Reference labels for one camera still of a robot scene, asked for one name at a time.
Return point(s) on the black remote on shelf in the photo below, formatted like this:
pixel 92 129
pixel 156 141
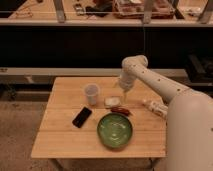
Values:
pixel 79 9

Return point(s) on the brown tray on shelf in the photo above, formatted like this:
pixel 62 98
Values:
pixel 161 9

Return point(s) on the white plastic bottle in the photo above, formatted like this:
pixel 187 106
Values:
pixel 156 107

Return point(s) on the long workbench shelf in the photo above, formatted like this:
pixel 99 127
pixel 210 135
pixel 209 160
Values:
pixel 194 13

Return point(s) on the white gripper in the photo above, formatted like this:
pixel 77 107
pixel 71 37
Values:
pixel 126 83

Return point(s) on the translucent plastic cup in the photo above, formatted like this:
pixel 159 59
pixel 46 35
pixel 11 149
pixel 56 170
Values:
pixel 91 92

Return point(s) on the red chili pepper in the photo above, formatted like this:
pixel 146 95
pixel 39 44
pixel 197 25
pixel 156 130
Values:
pixel 120 110

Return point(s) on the black smartphone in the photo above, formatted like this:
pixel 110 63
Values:
pixel 82 116

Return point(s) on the wooden table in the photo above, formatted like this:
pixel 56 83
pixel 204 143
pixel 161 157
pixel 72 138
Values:
pixel 58 138

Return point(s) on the dark object on shelf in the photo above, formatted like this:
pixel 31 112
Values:
pixel 99 10

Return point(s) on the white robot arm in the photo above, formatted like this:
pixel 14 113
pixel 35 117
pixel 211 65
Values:
pixel 189 133

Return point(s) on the green round plate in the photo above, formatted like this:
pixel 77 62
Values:
pixel 114 130

